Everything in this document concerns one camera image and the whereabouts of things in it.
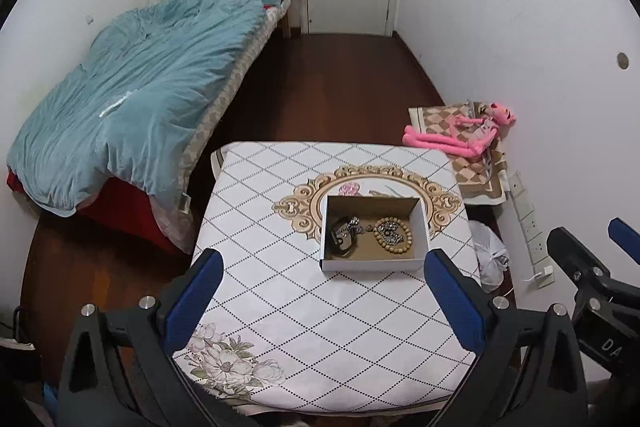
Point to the black watch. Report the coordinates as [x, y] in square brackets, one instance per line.
[343, 236]

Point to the pink panther plush toy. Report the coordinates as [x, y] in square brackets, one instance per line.
[466, 137]

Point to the bed with patterned mattress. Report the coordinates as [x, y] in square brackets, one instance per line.
[122, 207]

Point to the white power strip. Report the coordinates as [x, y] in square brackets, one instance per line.
[543, 273]

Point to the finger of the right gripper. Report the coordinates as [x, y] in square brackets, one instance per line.
[626, 238]
[580, 266]

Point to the white plastic bag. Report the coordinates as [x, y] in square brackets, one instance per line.
[491, 254]

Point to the white cardboard box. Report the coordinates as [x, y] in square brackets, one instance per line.
[392, 236]

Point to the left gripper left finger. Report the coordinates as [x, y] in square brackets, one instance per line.
[118, 368]

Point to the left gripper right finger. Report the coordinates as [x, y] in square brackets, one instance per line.
[527, 369]

